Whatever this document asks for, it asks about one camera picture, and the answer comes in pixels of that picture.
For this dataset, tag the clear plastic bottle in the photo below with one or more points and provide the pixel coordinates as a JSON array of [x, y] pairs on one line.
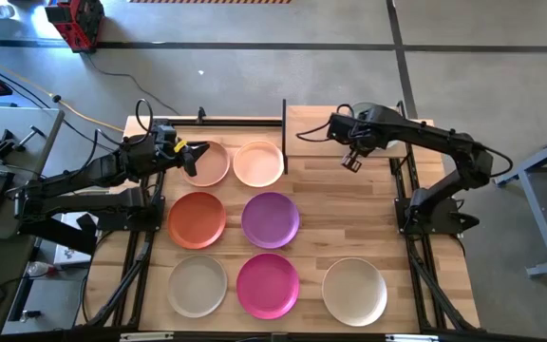
[[41, 269]]

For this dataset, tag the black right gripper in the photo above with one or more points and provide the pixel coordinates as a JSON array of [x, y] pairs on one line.
[[360, 146]]

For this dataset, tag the magenta plate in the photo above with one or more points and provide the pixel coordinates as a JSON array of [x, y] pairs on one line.
[[268, 285]]

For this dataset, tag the tan brown plate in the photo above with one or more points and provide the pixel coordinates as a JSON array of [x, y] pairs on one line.
[[214, 166]]

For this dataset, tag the grey desk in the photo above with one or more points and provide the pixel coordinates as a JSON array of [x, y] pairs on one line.
[[17, 119]]

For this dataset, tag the yellow tag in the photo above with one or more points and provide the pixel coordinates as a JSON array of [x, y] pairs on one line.
[[180, 146]]

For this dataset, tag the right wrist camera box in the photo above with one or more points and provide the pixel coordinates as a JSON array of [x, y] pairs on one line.
[[341, 127]]

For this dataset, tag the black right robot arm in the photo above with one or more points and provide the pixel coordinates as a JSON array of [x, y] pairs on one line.
[[444, 138]]

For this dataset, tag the orange plate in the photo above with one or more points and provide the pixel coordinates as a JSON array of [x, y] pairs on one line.
[[196, 220]]

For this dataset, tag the purple plate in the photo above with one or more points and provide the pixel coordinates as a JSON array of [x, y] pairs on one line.
[[270, 220]]

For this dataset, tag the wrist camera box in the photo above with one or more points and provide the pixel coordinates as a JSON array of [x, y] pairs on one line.
[[164, 130], [341, 127]]

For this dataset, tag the grey beige plate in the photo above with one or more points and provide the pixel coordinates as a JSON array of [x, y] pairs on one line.
[[197, 285]]

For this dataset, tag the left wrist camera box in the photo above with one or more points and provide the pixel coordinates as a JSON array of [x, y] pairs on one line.
[[164, 130]]

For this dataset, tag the black metal clamp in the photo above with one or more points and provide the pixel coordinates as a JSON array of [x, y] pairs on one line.
[[3, 145]]

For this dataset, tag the blue grey metal table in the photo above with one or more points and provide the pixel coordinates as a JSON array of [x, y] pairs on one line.
[[537, 209]]

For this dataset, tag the light peach plate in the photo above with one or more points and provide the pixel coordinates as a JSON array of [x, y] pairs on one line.
[[258, 164]]

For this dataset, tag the white box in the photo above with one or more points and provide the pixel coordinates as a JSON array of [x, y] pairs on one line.
[[69, 254]]

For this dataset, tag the cream white plate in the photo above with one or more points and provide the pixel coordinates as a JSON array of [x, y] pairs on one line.
[[354, 291]]

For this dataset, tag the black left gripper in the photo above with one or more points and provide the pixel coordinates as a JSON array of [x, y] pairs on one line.
[[178, 156]]

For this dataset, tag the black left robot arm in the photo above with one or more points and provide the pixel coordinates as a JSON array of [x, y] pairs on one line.
[[102, 171]]

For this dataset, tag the red and black equipment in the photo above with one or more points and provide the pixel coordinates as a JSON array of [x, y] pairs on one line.
[[76, 21]]

